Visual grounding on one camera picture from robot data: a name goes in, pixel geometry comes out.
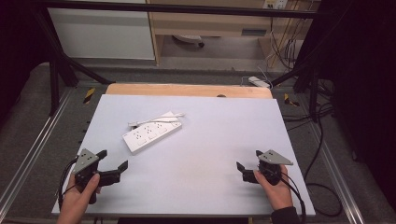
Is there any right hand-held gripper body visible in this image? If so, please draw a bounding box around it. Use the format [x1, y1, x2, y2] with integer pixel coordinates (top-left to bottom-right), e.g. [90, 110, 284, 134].
[257, 149, 294, 187]

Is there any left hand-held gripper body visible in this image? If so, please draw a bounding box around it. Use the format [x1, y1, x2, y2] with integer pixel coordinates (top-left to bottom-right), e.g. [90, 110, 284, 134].
[71, 147, 101, 205]

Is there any person's right hand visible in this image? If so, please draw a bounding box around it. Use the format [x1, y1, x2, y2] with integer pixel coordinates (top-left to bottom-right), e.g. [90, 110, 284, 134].
[253, 164, 294, 212]

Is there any person's left hand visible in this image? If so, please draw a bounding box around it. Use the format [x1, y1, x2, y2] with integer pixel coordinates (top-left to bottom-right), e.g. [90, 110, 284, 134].
[56, 173, 102, 224]

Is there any yellow black floor tape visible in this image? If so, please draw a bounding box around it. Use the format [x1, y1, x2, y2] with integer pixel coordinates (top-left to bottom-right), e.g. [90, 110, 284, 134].
[82, 87, 96, 105]
[283, 92, 301, 107]

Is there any white floor power strip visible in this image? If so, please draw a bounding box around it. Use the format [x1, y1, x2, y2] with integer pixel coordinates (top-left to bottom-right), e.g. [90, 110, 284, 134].
[247, 76, 272, 90]

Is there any wooden table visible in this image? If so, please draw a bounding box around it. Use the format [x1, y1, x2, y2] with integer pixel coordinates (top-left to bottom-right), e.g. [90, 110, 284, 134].
[105, 82, 274, 100]

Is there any white cabinet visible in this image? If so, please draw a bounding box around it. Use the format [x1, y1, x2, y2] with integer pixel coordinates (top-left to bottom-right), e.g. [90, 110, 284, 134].
[47, 7, 156, 61]

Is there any chair base with caster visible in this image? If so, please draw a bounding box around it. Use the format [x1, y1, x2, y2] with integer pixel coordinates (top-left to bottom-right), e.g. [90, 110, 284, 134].
[172, 34, 206, 49]

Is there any light wooden desk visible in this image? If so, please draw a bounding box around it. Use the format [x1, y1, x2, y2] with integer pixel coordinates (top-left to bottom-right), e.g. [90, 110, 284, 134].
[145, 0, 322, 67]

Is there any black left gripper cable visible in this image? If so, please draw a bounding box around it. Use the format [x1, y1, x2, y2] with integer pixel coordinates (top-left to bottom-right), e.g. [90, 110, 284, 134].
[57, 156, 79, 213]

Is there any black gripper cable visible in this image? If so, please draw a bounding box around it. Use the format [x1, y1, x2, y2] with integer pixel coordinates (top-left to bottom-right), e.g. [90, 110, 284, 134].
[57, 156, 79, 213]
[279, 172, 308, 224]

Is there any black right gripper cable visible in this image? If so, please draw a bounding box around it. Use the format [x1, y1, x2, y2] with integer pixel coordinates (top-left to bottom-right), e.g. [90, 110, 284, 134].
[279, 172, 308, 224]

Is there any aluminium floor rail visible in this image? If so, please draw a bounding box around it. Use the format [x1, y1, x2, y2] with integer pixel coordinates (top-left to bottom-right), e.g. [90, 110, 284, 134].
[0, 88, 76, 206]
[306, 119, 367, 224]

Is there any black floor cable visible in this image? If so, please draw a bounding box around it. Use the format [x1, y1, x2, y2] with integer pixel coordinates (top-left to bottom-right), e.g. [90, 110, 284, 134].
[281, 78, 344, 218]

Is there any white power strip cable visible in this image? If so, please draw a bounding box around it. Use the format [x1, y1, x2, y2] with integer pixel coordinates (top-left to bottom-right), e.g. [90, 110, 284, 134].
[127, 111, 187, 128]

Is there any bundle of hanging cables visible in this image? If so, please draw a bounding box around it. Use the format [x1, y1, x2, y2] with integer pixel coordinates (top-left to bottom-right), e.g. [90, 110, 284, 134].
[265, 8, 307, 71]

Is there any white wall socket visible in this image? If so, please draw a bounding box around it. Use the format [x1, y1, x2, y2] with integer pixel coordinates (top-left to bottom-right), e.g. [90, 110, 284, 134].
[262, 0, 290, 10]

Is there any black metal frame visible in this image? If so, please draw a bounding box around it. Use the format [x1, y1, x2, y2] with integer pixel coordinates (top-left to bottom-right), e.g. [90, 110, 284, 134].
[31, 0, 331, 118]

